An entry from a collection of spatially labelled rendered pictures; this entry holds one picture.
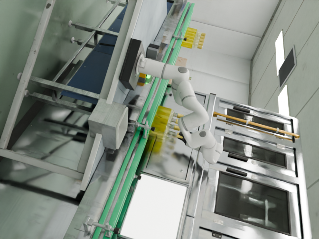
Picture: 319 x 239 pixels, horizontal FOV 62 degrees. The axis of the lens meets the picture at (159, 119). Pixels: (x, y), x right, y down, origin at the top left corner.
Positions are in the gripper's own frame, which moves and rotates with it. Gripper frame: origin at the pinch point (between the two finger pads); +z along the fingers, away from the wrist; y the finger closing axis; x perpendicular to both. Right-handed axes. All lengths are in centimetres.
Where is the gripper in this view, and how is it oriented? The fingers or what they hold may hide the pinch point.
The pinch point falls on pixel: (181, 135)
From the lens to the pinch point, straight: 185.3
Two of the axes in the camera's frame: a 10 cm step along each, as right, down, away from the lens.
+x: -4.9, 6.2, -6.1
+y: 1.3, -6.4, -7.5
